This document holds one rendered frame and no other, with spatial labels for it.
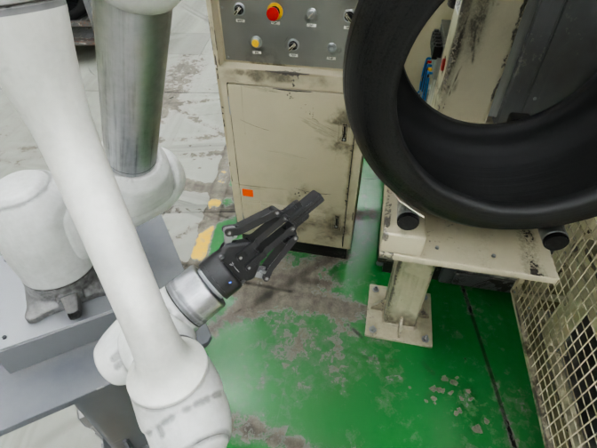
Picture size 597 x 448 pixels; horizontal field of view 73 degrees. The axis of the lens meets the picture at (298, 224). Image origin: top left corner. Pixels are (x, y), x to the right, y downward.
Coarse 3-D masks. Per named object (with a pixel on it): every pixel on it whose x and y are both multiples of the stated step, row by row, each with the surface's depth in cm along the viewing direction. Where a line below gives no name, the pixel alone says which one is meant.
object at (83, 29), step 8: (72, 0) 394; (80, 0) 342; (88, 0) 335; (72, 8) 373; (80, 8) 346; (88, 8) 339; (72, 16) 350; (80, 16) 353; (88, 16) 343; (72, 24) 347; (80, 24) 348; (88, 24) 348; (72, 32) 378; (80, 32) 378; (88, 32) 378; (80, 40) 359; (88, 40) 359
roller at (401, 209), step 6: (402, 204) 83; (402, 210) 82; (408, 210) 81; (402, 216) 81; (408, 216) 80; (414, 216) 81; (402, 222) 82; (408, 222) 82; (414, 222) 81; (402, 228) 83; (408, 228) 83; (414, 228) 83
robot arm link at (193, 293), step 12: (180, 276) 65; (192, 276) 64; (204, 276) 65; (168, 288) 64; (180, 288) 63; (192, 288) 63; (204, 288) 63; (180, 300) 63; (192, 300) 63; (204, 300) 63; (216, 300) 64; (192, 312) 63; (204, 312) 64; (216, 312) 66
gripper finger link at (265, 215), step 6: (264, 210) 68; (276, 210) 67; (252, 216) 68; (258, 216) 67; (264, 216) 66; (270, 216) 67; (276, 216) 67; (240, 222) 67; (246, 222) 66; (252, 222) 66; (258, 222) 66; (264, 222) 67; (222, 228) 66; (228, 228) 65; (234, 228) 65; (240, 228) 65; (246, 228) 66; (228, 234) 65; (234, 234) 65; (240, 234) 66
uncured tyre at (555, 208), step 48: (384, 0) 55; (432, 0) 53; (384, 48) 58; (384, 96) 63; (576, 96) 85; (384, 144) 68; (432, 144) 95; (480, 144) 95; (528, 144) 92; (576, 144) 86; (432, 192) 72; (480, 192) 87; (528, 192) 84; (576, 192) 69
